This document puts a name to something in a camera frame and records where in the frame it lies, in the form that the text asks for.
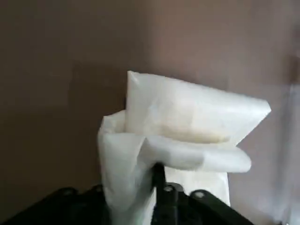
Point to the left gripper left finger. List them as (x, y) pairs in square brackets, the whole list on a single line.
[(70, 208)]

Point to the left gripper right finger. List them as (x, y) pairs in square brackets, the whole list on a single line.
[(182, 208)]

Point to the cream-colored tablecloth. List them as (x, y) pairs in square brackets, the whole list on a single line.
[(182, 117)]

